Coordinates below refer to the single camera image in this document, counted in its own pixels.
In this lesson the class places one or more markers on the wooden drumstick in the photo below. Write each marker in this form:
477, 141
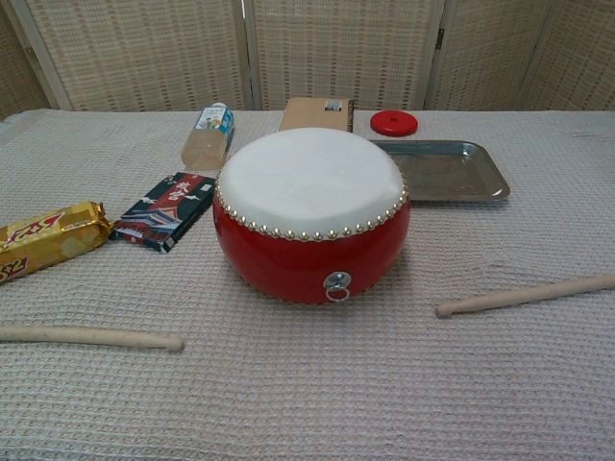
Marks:
528, 294
96, 336

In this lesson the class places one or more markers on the red drum with white head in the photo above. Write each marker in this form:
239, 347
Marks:
307, 259

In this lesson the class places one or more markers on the metal tray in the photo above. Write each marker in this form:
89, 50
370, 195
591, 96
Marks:
451, 173

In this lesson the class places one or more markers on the brown spiral notebook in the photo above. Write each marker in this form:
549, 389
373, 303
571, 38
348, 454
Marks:
307, 115

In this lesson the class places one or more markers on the clear plastic drink bottle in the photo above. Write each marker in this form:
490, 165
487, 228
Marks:
206, 139

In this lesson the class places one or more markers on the red round plastic disc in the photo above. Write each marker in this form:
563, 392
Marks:
394, 124

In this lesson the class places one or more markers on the dark printed card box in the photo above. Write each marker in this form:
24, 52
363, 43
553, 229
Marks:
163, 211

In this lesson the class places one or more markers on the beige woven tablecloth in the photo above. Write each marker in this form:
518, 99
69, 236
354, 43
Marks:
307, 384

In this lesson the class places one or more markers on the woven bamboo folding screen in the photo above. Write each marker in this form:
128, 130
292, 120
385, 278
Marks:
144, 48

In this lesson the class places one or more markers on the gold foil snack package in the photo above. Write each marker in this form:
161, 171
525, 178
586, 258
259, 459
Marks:
48, 240

